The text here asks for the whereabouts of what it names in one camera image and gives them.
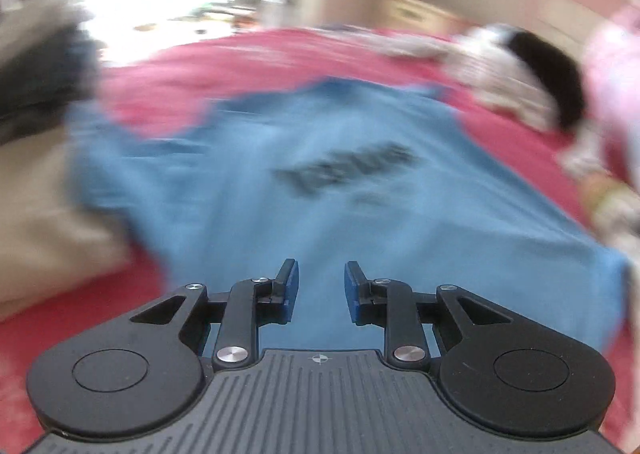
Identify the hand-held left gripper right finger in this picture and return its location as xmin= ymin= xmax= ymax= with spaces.
xmin=344 ymin=261 xmax=516 ymax=370

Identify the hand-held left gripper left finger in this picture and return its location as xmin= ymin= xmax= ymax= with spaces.
xmin=131 ymin=259 xmax=300 ymax=371

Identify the light blue printed t-shirt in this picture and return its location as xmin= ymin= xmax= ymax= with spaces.
xmin=67 ymin=76 xmax=631 ymax=355

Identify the white and black clothes pile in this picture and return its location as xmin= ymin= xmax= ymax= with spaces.
xmin=445 ymin=24 xmax=588 ymax=132

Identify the stack of folded clothes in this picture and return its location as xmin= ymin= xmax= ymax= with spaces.
xmin=0 ymin=0 xmax=103 ymax=147

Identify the red floral blanket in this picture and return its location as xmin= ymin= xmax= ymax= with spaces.
xmin=0 ymin=26 xmax=640 ymax=454

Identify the folded beige garment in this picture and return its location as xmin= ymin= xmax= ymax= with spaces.
xmin=0 ymin=139 xmax=136 ymax=319

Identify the checked grey garment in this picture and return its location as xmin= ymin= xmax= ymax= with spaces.
xmin=370 ymin=28 xmax=451 ymax=59

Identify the green and white garment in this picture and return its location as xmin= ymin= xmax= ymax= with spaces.
xmin=582 ymin=179 xmax=640 ymax=249

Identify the cream nightstand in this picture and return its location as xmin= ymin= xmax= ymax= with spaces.
xmin=375 ymin=0 xmax=466 ymax=34

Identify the pink cloth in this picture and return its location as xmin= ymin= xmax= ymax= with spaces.
xmin=582 ymin=4 xmax=640 ymax=159

